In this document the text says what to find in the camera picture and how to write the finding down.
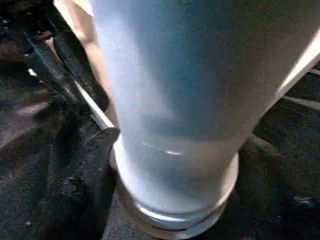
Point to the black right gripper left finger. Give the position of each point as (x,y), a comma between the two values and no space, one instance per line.
(82,187)

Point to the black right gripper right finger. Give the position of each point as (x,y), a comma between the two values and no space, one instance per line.
(275,200)

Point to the white plastic table top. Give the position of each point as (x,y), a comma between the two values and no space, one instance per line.
(100,117)

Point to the white plastic table leg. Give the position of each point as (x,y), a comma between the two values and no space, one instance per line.
(175,87)

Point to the black plastic mat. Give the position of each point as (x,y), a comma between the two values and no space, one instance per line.
(25,112)

